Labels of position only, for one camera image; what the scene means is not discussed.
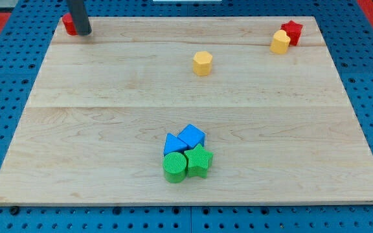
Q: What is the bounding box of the blue triangle block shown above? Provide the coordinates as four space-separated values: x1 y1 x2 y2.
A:
163 133 188 156

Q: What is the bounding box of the light wooden board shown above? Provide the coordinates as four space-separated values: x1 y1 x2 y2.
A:
0 16 373 206

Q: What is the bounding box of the green cylinder block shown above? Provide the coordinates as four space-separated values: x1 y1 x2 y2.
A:
163 152 187 183

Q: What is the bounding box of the red star block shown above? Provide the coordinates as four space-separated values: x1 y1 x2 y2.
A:
280 20 303 46

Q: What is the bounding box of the yellow hexagon block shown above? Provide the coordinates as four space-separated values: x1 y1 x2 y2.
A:
192 51 213 76

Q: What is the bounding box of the blue cube block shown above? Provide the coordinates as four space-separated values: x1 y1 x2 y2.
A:
177 124 205 149

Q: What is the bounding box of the yellow heart block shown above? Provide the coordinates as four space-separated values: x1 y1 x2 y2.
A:
269 30 291 54

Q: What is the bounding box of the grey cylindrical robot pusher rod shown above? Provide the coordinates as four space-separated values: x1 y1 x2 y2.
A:
66 0 92 36

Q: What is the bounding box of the red block behind rod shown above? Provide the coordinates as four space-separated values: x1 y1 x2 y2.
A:
62 13 77 36

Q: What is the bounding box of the green star block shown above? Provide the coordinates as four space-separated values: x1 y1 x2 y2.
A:
184 144 214 179

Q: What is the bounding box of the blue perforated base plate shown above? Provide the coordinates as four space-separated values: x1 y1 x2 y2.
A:
0 0 373 232

